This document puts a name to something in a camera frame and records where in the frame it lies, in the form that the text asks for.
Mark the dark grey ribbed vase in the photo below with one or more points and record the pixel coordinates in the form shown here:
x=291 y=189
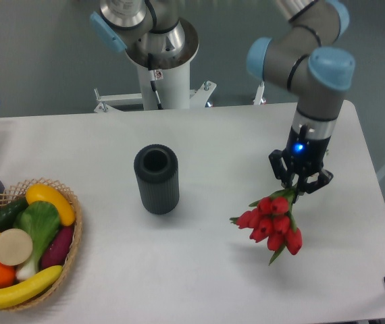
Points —
x=156 y=170

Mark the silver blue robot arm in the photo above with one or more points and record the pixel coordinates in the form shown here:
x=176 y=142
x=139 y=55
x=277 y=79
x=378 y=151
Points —
x=305 y=62

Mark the green bok choy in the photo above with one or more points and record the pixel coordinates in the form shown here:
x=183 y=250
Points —
x=40 y=220

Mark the beige round disc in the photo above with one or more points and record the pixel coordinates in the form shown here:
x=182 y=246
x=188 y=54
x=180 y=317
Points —
x=15 y=247

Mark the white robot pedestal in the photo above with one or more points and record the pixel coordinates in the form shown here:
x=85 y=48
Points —
x=162 y=62

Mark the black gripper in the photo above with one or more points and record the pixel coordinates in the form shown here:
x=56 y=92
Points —
x=303 y=157

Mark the red tulip bouquet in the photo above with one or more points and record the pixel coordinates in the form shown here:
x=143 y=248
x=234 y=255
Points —
x=270 y=219

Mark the woven wicker basket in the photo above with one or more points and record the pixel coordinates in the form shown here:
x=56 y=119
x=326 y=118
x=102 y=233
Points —
x=18 y=191

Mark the purple sweet potato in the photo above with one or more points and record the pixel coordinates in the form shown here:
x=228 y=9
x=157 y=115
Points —
x=58 y=250

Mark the yellow banana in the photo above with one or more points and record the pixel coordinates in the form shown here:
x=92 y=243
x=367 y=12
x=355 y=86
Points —
x=24 y=291

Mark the green cucumber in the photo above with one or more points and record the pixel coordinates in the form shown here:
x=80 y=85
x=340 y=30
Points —
x=9 y=212

